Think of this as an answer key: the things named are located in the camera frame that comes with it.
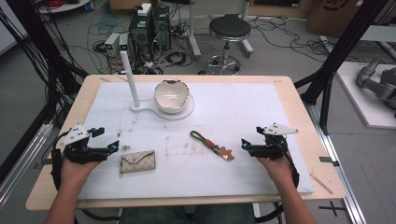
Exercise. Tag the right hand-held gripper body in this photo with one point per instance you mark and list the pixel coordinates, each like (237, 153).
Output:
(269, 149)

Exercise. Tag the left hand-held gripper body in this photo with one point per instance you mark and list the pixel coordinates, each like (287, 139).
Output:
(77, 151)

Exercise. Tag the person's right hand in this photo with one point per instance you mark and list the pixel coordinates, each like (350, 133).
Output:
(275, 169)

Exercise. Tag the person's left hand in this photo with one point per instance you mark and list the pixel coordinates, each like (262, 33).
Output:
(76, 172)

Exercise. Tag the beige quilted key pouch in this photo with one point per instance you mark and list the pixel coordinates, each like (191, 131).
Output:
(138, 161)

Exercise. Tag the white foam mat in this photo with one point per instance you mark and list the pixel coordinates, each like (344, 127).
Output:
(218, 109)

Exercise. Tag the black tape piece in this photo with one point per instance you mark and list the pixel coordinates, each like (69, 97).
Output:
(328, 160)

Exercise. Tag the thin wooden stick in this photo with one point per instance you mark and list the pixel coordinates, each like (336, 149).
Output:
(322, 184)

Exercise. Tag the white eggshell-shaped bowl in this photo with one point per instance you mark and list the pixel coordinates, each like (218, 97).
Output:
(171, 97)

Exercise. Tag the white table leg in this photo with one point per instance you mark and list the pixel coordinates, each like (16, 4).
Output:
(193, 34)
(246, 43)

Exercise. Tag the small white device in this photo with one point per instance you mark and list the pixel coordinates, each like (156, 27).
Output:
(123, 42)
(111, 43)

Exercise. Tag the person's legs in jeans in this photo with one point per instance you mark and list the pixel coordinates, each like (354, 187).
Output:
(186, 215)

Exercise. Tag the white platform board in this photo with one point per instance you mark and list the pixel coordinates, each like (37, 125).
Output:
(358, 102)

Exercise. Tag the black computer tower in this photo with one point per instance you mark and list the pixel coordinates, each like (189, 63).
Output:
(140, 34)
(161, 28)

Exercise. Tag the black round stool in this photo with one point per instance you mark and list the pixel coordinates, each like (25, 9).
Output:
(229, 28)

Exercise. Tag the white box on computer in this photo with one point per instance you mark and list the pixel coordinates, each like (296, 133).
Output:
(144, 9)

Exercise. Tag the brown cardboard box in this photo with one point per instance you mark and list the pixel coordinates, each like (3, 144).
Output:
(333, 18)

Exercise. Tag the aluminium rail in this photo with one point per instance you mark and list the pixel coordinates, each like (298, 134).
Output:
(339, 174)
(21, 161)

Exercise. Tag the white stand with post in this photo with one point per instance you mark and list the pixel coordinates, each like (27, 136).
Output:
(131, 77)

